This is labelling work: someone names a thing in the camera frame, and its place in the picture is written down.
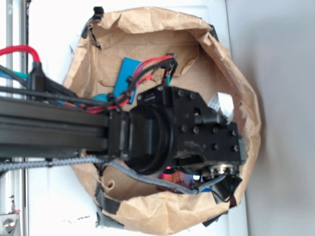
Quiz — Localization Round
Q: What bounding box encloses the blue rectangular block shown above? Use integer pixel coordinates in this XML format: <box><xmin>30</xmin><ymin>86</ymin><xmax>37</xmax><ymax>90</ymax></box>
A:
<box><xmin>113</xmin><ymin>58</ymin><xmax>141</xmax><ymax>98</ymax></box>

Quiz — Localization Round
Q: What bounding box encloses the red braided cable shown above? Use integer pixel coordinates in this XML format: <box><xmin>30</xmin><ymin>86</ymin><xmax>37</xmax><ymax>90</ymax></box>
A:
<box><xmin>0</xmin><ymin>44</ymin><xmax>41</xmax><ymax>65</ymax></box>

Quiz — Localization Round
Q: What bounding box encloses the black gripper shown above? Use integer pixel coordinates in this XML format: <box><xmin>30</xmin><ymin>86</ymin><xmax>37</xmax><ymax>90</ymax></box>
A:
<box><xmin>136</xmin><ymin>86</ymin><xmax>247</xmax><ymax>179</ymax></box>

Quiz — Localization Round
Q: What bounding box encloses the white ribbon cable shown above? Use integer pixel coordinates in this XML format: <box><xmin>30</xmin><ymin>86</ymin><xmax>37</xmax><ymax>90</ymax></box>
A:
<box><xmin>207</xmin><ymin>91</ymin><xmax>235</xmax><ymax>123</ymax></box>

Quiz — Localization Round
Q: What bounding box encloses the red and black wire bundle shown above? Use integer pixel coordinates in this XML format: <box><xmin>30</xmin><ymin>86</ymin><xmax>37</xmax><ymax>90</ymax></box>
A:
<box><xmin>83</xmin><ymin>53</ymin><xmax>178</xmax><ymax>114</ymax></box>

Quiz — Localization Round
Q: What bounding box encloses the blue dimpled ball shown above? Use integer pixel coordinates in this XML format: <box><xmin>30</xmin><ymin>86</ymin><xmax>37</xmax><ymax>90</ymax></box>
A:
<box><xmin>92</xmin><ymin>93</ymin><xmax>108</xmax><ymax>102</ymax></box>

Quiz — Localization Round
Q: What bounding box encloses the silver metal frame rail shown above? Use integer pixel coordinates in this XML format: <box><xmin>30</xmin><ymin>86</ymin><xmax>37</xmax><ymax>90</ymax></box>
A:
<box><xmin>0</xmin><ymin>0</ymin><xmax>28</xmax><ymax>236</ymax></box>

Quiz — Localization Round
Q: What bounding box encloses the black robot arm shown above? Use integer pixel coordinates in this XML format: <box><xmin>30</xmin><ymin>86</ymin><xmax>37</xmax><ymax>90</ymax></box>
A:
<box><xmin>0</xmin><ymin>86</ymin><xmax>247</xmax><ymax>178</ymax></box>

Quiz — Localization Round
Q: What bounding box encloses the brown paper bag bin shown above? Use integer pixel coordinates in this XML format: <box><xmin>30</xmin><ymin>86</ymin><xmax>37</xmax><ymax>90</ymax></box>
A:
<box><xmin>63</xmin><ymin>7</ymin><xmax>261</xmax><ymax>235</ymax></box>

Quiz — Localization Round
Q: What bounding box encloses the grey braided cable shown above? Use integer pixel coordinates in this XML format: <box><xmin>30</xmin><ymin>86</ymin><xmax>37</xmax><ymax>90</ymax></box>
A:
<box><xmin>0</xmin><ymin>156</ymin><xmax>227</xmax><ymax>195</ymax></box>

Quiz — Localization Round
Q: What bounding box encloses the orange spiral sea shell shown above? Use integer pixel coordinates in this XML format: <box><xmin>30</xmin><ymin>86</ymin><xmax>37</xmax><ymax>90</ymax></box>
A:
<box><xmin>158</xmin><ymin>171</ymin><xmax>191</xmax><ymax>189</ymax></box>

